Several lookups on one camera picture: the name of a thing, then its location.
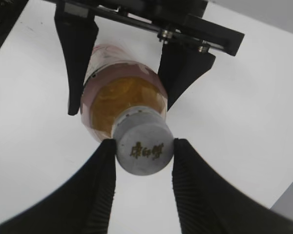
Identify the white bottle cap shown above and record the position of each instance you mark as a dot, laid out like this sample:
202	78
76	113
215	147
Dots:
144	142

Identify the peach oolong tea bottle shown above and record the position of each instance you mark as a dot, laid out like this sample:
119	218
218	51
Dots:
114	82

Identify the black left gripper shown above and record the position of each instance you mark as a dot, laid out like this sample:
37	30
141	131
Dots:
180	65

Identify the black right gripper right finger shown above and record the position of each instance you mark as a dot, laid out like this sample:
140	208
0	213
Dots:
208	204

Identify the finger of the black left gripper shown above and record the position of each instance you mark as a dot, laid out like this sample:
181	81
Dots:
77	32

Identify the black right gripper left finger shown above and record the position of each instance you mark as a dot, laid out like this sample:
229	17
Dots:
82	205

